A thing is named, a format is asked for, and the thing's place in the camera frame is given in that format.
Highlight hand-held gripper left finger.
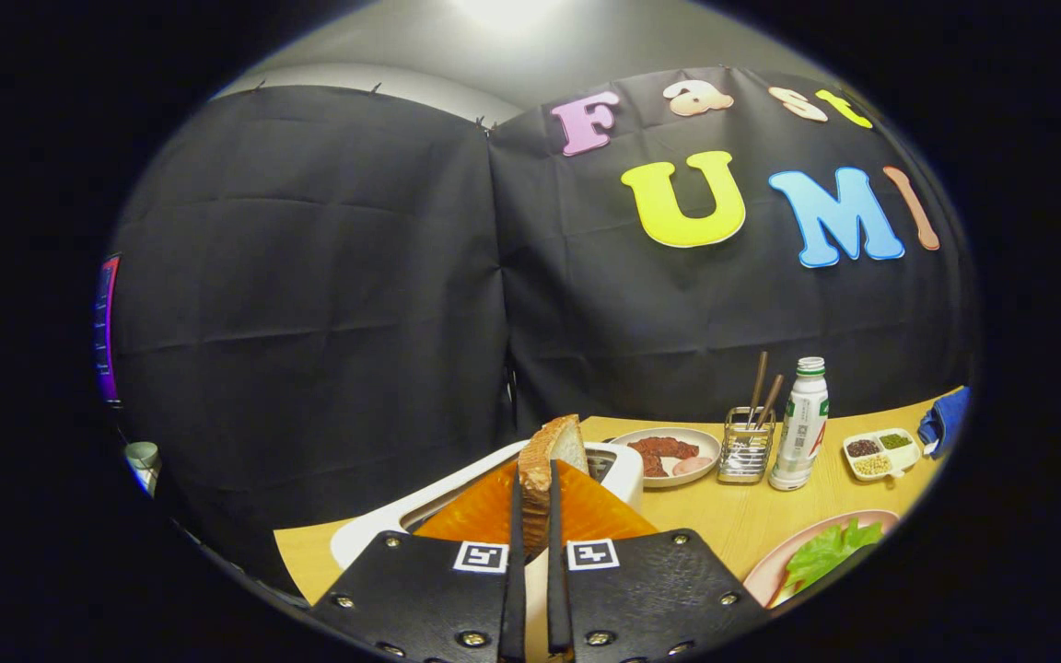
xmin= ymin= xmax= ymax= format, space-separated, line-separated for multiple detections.
xmin=309 ymin=459 xmax=528 ymax=663

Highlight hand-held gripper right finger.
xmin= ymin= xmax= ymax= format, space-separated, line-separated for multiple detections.
xmin=546 ymin=459 xmax=771 ymax=663

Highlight plain white bread slice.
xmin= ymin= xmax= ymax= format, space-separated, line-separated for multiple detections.
xmin=518 ymin=414 xmax=589 ymax=559

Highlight green lettuce leaf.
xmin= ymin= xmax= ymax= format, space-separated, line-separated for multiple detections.
xmin=784 ymin=518 xmax=885 ymax=592

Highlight cream white toaster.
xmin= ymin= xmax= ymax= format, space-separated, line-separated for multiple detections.
xmin=330 ymin=440 xmax=645 ymax=663

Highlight dark red meat slices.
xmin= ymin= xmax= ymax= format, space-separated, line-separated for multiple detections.
xmin=627 ymin=436 xmax=700 ymax=478

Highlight small white round plate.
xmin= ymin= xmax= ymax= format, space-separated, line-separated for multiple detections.
xmin=609 ymin=427 xmax=723 ymax=488

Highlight pink round plate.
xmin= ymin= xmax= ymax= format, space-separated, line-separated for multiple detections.
xmin=742 ymin=509 xmax=902 ymax=611

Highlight white bottle with green cap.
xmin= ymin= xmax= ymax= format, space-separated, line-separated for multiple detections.
xmin=768 ymin=357 xmax=830 ymax=492

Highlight brown chopstick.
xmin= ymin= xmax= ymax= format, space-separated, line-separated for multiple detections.
xmin=748 ymin=351 xmax=769 ymax=429
xmin=756 ymin=374 xmax=785 ymax=429

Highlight black backdrop cloth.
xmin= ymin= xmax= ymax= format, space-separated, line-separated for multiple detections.
xmin=107 ymin=66 xmax=978 ymax=599

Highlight white divided dish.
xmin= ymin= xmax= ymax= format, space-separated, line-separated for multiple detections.
xmin=842 ymin=427 xmax=922 ymax=483

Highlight blue towel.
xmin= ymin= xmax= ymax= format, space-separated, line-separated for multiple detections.
xmin=917 ymin=387 xmax=970 ymax=459

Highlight purple lit screen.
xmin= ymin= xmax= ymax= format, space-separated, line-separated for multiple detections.
xmin=93 ymin=254 xmax=122 ymax=406

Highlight metal wire utensil holder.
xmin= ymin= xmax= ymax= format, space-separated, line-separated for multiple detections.
xmin=717 ymin=407 xmax=776 ymax=485

